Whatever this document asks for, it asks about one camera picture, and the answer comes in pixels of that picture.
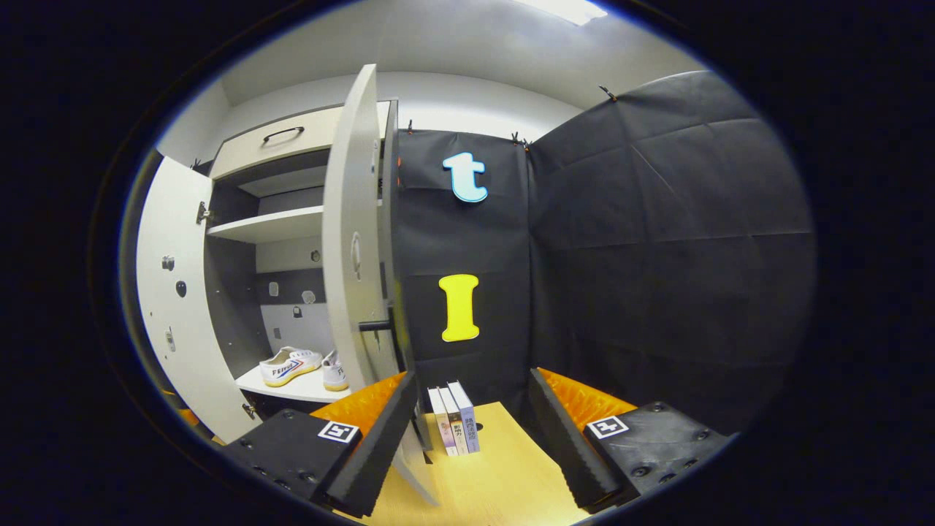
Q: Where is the white shoe cabinet door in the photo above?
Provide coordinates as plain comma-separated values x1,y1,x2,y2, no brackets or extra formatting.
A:
135,153,258,444
321,64,439,506

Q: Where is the white cabinet drawer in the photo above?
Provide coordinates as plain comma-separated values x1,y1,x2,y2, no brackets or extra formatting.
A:
210,102,392,180

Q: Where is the grey book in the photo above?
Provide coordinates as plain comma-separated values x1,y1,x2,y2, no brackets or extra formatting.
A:
438,385,470,455

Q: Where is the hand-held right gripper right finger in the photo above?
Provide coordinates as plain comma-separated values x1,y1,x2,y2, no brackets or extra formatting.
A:
527,367,733,512

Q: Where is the white canvas shoe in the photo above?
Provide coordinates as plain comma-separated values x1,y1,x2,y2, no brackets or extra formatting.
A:
259,346,324,388
321,351,350,392

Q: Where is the white shoe cabinet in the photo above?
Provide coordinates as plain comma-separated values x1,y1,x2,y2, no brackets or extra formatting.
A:
135,64,439,506

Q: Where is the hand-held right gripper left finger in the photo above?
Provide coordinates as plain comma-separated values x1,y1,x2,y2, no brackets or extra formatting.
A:
219,371,419,518

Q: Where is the pale pink book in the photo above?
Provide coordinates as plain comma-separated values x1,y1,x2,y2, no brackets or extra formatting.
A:
427,387,459,457

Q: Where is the long ceiling light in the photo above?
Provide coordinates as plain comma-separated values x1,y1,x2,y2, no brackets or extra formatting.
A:
511,0,608,26

